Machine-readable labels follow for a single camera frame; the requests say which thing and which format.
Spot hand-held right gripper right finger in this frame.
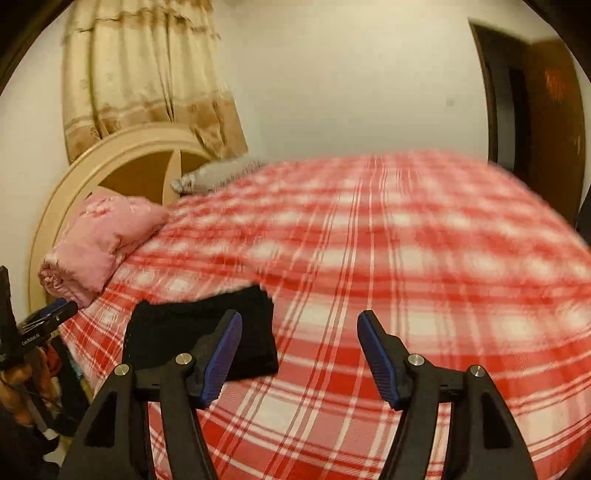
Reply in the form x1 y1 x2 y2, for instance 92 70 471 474
357 310 539 480

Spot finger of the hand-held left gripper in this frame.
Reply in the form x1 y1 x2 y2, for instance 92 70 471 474
17 299 79 334

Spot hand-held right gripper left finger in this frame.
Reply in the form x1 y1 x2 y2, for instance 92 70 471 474
58 309 244 480

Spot black pants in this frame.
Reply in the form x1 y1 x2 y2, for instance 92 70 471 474
122 285 280 381

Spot person's left hand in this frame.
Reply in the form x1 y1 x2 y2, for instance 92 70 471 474
0 353 51 428

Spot pink folded blanket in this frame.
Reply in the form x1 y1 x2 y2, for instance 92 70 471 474
38 191 171 308

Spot red plaid blanket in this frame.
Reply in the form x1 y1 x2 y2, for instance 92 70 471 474
60 150 591 480

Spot person's dark clothing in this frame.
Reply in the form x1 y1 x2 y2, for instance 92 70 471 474
0 406 70 480

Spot cream wooden headboard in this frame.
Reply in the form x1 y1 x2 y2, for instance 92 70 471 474
28 126 214 315

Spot grey pillow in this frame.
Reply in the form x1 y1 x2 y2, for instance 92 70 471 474
171 156 269 195

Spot beige curtain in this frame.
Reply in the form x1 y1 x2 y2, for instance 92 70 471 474
62 0 250 165

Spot brown wooden door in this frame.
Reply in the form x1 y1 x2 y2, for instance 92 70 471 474
468 18 590 228

